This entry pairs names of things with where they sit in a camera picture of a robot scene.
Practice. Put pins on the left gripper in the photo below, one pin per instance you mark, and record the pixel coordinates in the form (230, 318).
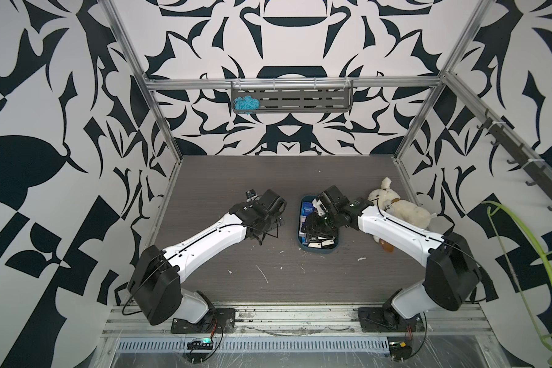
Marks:
(276, 221)

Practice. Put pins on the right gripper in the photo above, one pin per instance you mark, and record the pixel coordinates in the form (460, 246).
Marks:
(309, 225)

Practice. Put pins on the blue barcode tissue pack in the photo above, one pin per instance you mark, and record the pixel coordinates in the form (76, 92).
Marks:
(307, 208)

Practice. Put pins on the teal plastic storage box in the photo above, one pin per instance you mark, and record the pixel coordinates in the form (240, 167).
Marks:
(302, 237)

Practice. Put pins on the black Face tissue pack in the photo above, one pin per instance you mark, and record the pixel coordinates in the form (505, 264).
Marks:
(322, 243)

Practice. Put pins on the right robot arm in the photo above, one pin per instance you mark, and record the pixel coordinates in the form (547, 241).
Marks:
(452, 274)

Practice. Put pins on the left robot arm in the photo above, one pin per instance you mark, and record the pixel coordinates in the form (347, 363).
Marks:
(156, 283)

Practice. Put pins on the small black electronics box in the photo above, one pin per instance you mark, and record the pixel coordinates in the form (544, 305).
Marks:
(201, 344)

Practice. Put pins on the black round plug box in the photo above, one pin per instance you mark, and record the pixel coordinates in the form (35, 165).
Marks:
(400, 351)

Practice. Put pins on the white plush toy dog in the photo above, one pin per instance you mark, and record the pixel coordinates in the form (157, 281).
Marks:
(396, 223)

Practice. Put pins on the cyan crumpled item in rack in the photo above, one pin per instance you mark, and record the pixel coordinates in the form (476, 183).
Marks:
(246, 104)

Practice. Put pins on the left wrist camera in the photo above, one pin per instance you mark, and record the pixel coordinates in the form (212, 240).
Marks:
(252, 196)

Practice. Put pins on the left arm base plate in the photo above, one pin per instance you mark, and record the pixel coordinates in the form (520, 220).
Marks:
(215, 320)

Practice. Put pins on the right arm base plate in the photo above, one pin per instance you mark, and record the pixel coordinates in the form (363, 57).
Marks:
(383, 320)

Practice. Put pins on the grey slotted wall rack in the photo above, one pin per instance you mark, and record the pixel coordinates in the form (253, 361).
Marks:
(297, 96)

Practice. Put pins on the white ribbed cable duct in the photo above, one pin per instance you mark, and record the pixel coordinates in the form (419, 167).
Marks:
(370, 345)

